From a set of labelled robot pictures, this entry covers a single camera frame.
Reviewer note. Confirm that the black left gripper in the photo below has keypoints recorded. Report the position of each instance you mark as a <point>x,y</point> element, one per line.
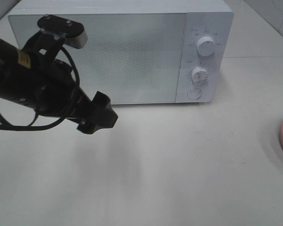
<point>51,86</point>

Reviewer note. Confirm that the white microwave door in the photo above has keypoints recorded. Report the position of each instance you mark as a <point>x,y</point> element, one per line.
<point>132,58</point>

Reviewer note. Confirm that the round door release button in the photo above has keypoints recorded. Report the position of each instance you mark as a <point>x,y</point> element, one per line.
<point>194,94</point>

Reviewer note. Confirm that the white timer knob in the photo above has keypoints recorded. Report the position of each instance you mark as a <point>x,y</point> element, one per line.
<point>199,75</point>

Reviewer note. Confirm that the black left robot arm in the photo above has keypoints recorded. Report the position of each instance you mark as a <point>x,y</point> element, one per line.
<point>11,76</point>

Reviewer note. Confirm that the white microwave oven body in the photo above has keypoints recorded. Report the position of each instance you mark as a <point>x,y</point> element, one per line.
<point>203,17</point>

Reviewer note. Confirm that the upper white power knob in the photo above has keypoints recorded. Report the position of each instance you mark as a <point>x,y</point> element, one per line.
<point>206,45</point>

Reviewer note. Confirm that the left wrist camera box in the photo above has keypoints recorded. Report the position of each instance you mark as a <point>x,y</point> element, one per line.
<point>74,32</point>

